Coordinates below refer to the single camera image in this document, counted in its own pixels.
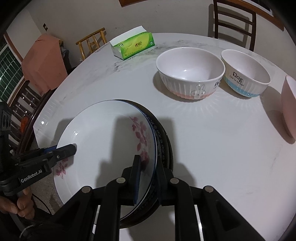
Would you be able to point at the green tissue box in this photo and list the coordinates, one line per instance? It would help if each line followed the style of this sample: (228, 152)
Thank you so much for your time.
(132, 42)

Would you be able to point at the left hand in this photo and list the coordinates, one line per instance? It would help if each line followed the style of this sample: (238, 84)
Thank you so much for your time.
(24, 206)

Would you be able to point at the large blue floral plate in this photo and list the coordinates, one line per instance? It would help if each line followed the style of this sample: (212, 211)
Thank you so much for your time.
(151, 201)

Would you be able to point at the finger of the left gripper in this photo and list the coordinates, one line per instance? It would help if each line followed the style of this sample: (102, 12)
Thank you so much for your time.
(63, 152)
(42, 151)

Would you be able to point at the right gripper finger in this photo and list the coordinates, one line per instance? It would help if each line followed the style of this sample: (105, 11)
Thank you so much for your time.
(135, 178)

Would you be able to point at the dark wooden chair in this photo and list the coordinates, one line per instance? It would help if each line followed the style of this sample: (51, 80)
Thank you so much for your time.
(235, 16)

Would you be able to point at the white bowl pink base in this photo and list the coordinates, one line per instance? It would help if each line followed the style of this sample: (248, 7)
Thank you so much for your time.
(190, 73)

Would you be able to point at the white plate pink flowers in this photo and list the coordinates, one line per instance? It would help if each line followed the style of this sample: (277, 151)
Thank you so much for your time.
(107, 136)

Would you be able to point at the pink cloth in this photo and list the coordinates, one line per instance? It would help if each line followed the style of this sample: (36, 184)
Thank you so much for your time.
(43, 65)

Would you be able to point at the white bowl blue base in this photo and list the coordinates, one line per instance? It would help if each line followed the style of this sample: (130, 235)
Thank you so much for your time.
(244, 74)

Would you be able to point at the bamboo chair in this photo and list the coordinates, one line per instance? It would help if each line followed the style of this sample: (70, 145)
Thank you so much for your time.
(93, 41)

